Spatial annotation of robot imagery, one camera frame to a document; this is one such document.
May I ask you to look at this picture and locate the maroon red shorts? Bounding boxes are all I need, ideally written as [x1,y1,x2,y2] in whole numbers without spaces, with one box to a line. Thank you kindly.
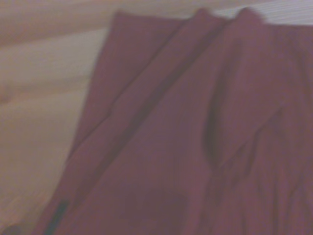
[33,7,313,235]

